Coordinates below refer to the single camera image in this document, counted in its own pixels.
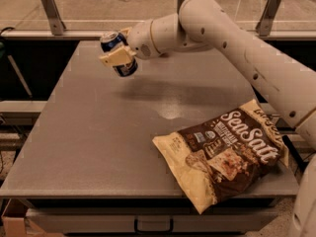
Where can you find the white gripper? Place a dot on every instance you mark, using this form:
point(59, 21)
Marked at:
point(139, 39)

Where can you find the cardboard box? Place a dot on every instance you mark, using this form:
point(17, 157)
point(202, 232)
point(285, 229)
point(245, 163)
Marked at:
point(17, 225)

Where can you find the sea salt chips bag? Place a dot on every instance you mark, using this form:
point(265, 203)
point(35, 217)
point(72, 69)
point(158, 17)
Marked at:
point(222, 157)

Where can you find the blue pepsi can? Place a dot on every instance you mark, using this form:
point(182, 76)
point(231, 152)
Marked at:
point(117, 53)

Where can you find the black drawer handle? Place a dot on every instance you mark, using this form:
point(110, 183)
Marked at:
point(153, 225)

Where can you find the right metal rail bracket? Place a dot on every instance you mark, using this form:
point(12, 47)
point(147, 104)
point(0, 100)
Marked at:
point(265, 24)

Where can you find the left metal rail bracket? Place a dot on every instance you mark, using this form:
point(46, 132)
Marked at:
point(57, 27)

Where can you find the grey table drawer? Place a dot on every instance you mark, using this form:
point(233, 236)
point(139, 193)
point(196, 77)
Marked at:
point(119, 220)

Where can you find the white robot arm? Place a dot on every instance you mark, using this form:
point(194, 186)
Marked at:
point(289, 86)

